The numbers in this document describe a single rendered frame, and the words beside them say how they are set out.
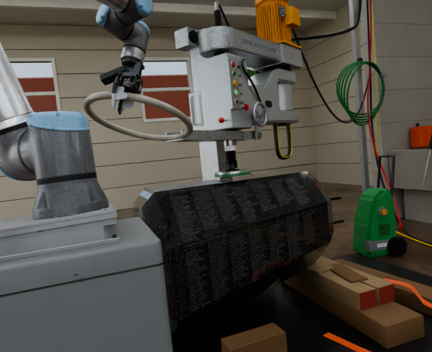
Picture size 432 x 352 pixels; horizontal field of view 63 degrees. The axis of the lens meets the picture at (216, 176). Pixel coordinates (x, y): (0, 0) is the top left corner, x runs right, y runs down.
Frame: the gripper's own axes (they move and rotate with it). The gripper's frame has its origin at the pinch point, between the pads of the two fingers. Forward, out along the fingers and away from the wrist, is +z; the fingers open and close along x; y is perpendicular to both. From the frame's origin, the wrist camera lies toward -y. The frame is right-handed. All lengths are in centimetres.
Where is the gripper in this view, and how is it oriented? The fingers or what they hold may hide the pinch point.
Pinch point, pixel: (115, 108)
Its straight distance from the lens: 143.3
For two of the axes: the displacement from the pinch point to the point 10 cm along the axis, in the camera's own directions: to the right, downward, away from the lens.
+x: 1.5, 2.6, 9.5
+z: -1.5, 9.6, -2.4
